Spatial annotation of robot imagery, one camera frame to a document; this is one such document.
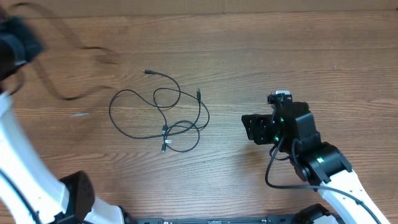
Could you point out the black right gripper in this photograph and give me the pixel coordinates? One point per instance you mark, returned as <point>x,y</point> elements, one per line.
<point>259,129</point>

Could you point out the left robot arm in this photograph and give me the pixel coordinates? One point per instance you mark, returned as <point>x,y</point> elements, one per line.
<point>28,189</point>

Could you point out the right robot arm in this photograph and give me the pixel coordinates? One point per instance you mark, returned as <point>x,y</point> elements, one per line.
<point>320,165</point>

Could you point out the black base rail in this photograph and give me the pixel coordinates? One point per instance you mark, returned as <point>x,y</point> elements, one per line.
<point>314,214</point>

